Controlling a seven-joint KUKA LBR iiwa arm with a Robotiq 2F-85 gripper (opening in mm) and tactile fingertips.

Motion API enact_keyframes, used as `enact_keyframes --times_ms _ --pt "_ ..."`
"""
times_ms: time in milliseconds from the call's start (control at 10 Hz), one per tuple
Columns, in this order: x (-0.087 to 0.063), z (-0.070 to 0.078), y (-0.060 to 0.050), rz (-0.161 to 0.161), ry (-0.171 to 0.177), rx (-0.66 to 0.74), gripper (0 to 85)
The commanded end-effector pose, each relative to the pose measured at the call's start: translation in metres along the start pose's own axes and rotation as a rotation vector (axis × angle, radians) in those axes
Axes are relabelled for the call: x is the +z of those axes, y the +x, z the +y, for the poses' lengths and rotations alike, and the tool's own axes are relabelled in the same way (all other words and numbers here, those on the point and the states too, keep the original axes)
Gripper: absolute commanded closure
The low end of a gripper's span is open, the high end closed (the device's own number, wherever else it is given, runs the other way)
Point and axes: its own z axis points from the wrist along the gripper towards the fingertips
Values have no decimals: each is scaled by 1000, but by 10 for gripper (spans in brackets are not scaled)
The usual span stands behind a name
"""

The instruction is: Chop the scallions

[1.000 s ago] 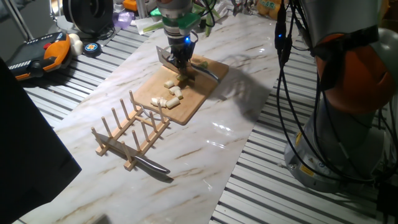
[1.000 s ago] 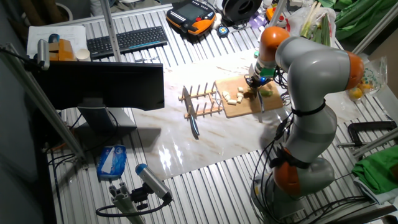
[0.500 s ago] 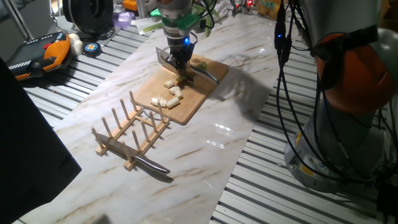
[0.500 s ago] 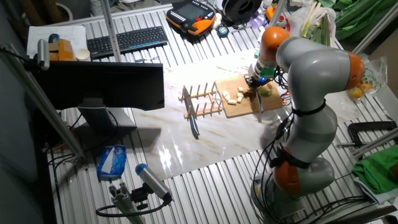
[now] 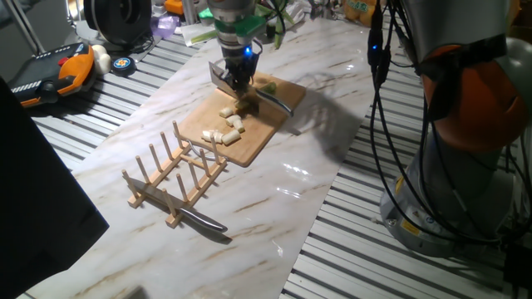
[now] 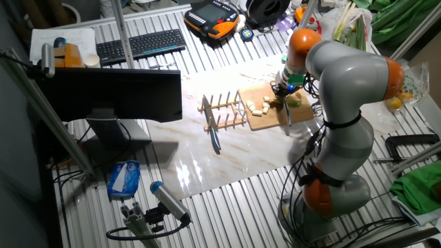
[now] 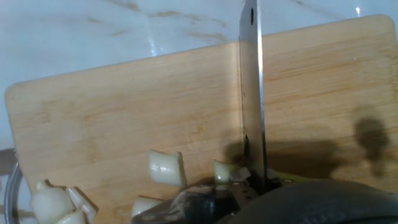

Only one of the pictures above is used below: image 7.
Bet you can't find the white scallion root bulb piece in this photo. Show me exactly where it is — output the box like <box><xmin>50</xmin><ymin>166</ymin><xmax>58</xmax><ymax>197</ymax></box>
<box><xmin>30</xmin><ymin>179</ymin><xmax>75</xmax><ymax>224</ymax></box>

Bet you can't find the wooden cutting board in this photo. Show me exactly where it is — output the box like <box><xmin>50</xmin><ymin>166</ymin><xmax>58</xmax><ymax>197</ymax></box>
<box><xmin>3</xmin><ymin>14</ymin><xmax>398</xmax><ymax>224</ymax></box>

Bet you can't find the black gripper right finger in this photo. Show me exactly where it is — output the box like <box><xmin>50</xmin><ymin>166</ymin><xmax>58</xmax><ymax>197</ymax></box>
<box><xmin>241</xmin><ymin>169</ymin><xmax>282</xmax><ymax>206</ymax></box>

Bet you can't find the steel cleaver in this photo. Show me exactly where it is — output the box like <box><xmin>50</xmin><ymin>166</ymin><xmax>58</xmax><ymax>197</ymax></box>
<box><xmin>238</xmin><ymin>0</ymin><xmax>269</xmax><ymax>187</ymax></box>

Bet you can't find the short white scallion piece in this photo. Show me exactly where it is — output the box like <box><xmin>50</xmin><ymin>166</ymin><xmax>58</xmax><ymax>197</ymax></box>
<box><xmin>55</xmin><ymin>208</ymin><xmax>88</xmax><ymax>224</ymax></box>
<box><xmin>131</xmin><ymin>195</ymin><xmax>165</xmax><ymax>218</ymax></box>
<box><xmin>147</xmin><ymin>149</ymin><xmax>188</xmax><ymax>188</ymax></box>

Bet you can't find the short pale green scallion piece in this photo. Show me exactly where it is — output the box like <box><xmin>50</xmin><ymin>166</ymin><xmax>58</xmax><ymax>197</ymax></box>
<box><xmin>213</xmin><ymin>159</ymin><xmax>241</xmax><ymax>184</ymax></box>

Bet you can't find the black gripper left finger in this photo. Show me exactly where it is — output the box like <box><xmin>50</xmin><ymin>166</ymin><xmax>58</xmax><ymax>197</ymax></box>
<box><xmin>130</xmin><ymin>167</ymin><xmax>252</xmax><ymax>224</ymax></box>

